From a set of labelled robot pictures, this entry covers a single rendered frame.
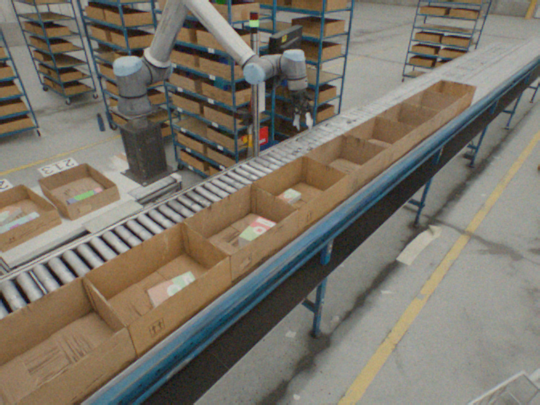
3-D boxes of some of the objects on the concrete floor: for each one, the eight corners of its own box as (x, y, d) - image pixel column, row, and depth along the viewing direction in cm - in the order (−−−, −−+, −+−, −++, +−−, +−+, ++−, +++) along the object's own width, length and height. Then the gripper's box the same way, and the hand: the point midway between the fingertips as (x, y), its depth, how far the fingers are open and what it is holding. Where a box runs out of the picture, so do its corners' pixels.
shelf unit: (334, 159, 406) (362, -50, 295) (308, 175, 376) (329, -52, 265) (271, 134, 460) (274, -51, 349) (244, 147, 429) (237, -52, 318)
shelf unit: (42, 91, 586) (-11, -56, 475) (73, 84, 616) (30, -56, 505) (67, 106, 532) (14, -56, 421) (100, 98, 562) (58, -55, 451)
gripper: (282, 92, 167) (288, 134, 177) (306, 91, 162) (311, 135, 172) (289, 87, 174) (295, 128, 184) (312, 85, 168) (317, 128, 178)
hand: (304, 127), depth 179 cm, fingers open, 5 cm apart
